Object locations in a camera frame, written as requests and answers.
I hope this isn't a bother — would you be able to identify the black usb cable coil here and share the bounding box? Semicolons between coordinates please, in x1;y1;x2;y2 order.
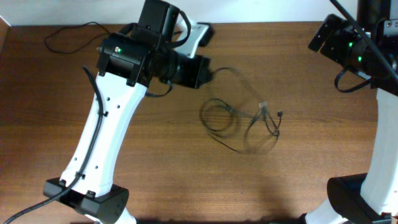
198;67;284;156

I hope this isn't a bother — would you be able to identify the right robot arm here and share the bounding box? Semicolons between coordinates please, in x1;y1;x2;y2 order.
299;1;397;223

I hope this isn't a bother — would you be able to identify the thin black usb cable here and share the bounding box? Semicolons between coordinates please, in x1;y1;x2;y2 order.
43;21;113;55

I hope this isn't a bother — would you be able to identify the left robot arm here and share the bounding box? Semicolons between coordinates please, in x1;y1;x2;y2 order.
44;1;214;223

